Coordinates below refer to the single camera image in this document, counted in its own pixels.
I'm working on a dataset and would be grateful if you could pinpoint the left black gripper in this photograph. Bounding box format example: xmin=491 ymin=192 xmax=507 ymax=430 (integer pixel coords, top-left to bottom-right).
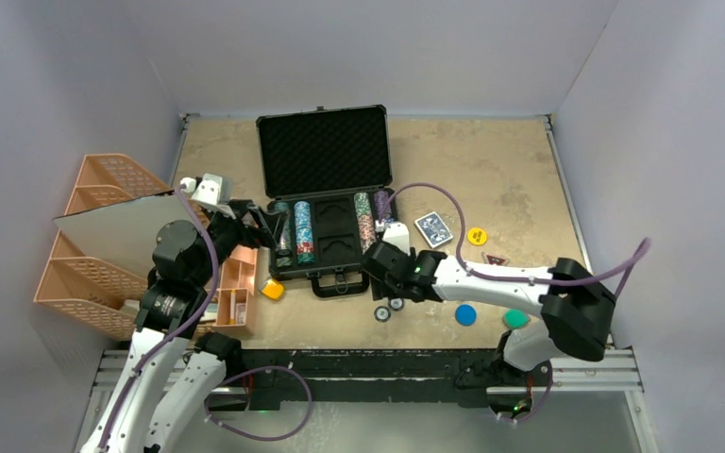
xmin=193 ymin=199 xmax=288 ymax=286

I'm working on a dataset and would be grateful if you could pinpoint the black white chip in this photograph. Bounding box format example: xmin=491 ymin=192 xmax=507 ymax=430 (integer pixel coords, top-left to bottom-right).
xmin=374 ymin=306 xmax=392 ymax=322
xmin=388 ymin=298 xmax=405 ymax=311

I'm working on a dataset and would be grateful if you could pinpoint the light blue chip stack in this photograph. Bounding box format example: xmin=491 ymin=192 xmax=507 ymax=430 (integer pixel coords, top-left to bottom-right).
xmin=295 ymin=228 xmax=315 ymax=265
xmin=294 ymin=200 xmax=312 ymax=231

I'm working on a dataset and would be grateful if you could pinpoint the blue playing card deck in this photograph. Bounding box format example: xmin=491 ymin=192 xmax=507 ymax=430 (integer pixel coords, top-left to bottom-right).
xmin=414 ymin=211 xmax=453 ymax=249

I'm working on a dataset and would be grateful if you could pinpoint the purple chip stack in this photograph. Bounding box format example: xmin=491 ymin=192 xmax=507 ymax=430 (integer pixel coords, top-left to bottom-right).
xmin=374 ymin=190 xmax=394 ymax=224

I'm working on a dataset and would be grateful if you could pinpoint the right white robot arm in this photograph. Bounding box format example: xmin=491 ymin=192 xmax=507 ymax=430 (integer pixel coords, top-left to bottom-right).
xmin=362 ymin=242 xmax=615 ymax=384

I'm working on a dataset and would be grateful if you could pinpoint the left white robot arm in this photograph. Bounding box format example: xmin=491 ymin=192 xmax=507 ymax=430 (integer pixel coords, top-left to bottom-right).
xmin=80 ymin=200 xmax=289 ymax=452

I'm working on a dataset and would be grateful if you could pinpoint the black poker set case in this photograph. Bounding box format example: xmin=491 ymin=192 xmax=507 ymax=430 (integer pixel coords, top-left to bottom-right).
xmin=256 ymin=105 xmax=393 ymax=298

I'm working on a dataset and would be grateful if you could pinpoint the dark green chip stack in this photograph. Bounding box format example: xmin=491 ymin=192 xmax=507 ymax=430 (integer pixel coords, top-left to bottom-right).
xmin=275 ymin=201 xmax=293 ymax=268

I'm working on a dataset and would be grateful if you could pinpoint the red white chip stack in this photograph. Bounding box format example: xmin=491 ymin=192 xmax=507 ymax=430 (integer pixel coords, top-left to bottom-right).
xmin=358 ymin=215 xmax=378 ymax=253

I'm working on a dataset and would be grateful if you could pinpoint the orange plastic desk organizer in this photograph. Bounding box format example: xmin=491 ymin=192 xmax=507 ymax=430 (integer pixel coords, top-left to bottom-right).
xmin=202 ymin=246 xmax=259 ymax=337

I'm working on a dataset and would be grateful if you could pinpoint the yellow orange block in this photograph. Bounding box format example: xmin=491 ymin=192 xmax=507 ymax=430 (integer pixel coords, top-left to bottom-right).
xmin=260 ymin=278 xmax=285 ymax=301

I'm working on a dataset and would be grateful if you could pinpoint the blue round button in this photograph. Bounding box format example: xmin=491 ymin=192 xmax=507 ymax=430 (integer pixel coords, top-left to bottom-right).
xmin=454 ymin=304 xmax=478 ymax=327

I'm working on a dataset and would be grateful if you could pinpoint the yellow round button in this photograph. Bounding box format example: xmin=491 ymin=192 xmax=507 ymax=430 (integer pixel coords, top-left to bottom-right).
xmin=466 ymin=227 xmax=488 ymax=246

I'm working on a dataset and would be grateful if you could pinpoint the red triangular card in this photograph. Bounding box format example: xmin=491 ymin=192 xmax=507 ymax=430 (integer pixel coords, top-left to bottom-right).
xmin=482 ymin=253 xmax=509 ymax=266

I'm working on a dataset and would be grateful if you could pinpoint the green dealer block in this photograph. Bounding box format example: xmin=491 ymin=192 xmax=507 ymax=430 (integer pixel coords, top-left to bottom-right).
xmin=502 ymin=310 xmax=531 ymax=330

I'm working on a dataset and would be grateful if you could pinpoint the grey flat board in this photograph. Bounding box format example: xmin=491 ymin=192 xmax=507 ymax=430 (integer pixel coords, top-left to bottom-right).
xmin=54 ymin=193 xmax=191 ymax=277

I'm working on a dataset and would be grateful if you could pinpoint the orange plastic file rack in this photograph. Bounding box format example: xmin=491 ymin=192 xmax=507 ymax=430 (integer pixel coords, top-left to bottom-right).
xmin=34 ymin=154 xmax=191 ymax=341

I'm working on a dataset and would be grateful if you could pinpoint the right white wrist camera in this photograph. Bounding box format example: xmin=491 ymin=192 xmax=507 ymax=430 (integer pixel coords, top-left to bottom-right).
xmin=376 ymin=219 xmax=411 ymax=254

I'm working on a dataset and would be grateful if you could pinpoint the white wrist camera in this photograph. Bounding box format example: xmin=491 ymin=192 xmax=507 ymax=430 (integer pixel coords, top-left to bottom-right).
xmin=376 ymin=219 xmax=411 ymax=254
xmin=179 ymin=173 xmax=233 ymax=212

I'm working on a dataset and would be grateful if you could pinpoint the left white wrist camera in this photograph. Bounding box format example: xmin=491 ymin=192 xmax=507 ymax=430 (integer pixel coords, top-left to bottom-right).
xmin=179 ymin=173 xmax=233 ymax=212

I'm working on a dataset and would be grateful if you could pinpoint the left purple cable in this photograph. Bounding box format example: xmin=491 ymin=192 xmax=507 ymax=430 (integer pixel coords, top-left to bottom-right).
xmin=78 ymin=184 xmax=313 ymax=453

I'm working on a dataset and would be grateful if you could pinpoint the purple cable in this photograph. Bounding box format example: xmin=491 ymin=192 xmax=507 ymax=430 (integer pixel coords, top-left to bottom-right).
xmin=379 ymin=182 xmax=652 ymax=427
xmin=78 ymin=184 xmax=313 ymax=453

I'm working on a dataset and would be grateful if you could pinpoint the black base frame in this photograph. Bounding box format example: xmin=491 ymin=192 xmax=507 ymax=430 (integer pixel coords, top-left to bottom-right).
xmin=180 ymin=347 xmax=554 ymax=414

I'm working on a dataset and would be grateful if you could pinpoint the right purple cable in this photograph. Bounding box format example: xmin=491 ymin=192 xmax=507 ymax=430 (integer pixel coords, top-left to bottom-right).
xmin=379 ymin=182 xmax=652 ymax=427

